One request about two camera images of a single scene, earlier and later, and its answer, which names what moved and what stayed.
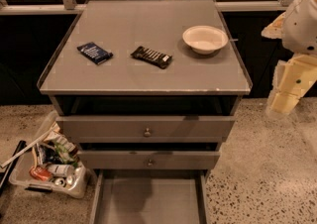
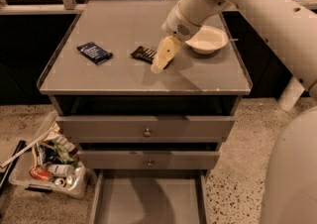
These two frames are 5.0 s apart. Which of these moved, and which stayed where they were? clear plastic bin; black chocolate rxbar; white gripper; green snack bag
Moved: white gripper
Stayed: green snack bag; clear plastic bin; black chocolate rxbar
